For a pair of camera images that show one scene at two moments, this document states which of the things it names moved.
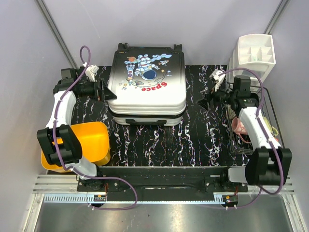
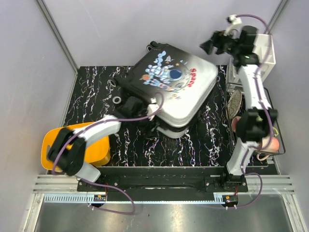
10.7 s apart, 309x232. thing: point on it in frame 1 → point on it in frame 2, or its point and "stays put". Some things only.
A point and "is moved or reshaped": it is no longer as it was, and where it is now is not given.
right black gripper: [213, 94] → [217, 38]
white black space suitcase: [149, 85] is moved or reshaped
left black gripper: [108, 94] → [145, 112]
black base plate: [161, 183] stays put
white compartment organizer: [256, 52] stays put
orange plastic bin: [94, 141] stays put
